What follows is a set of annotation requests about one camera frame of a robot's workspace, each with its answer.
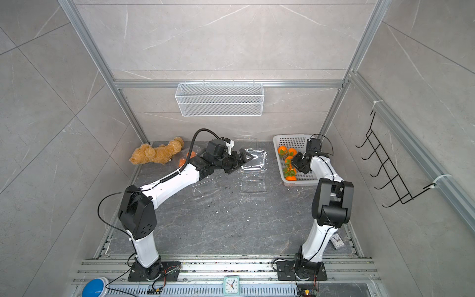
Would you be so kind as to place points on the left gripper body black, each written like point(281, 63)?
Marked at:
point(225, 161)

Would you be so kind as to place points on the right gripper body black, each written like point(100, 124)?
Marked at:
point(299, 162)

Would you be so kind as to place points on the leafy twin oranges container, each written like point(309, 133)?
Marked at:
point(288, 160)
point(285, 152)

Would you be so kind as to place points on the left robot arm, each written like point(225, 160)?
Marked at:
point(137, 212)

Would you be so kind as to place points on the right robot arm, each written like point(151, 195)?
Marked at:
point(331, 208)

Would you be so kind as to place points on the brown teddy bear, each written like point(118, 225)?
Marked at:
point(162, 154)

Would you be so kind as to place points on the small white square clock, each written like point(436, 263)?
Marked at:
point(337, 241)

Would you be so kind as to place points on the small white clock front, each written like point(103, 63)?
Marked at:
point(231, 286)

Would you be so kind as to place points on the blue round button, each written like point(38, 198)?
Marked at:
point(95, 288)

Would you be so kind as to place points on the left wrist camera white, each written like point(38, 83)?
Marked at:
point(229, 144)

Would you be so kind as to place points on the white wire wall basket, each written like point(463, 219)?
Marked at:
point(203, 99)

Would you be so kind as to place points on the black wall hook rack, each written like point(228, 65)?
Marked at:
point(388, 169)

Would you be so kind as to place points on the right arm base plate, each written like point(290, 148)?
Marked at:
point(308, 271)

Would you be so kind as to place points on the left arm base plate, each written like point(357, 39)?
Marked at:
point(169, 270)

